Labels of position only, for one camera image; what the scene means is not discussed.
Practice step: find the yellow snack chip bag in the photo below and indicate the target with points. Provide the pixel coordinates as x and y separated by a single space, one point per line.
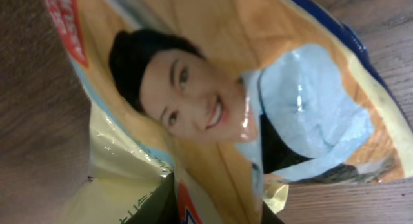
206 111

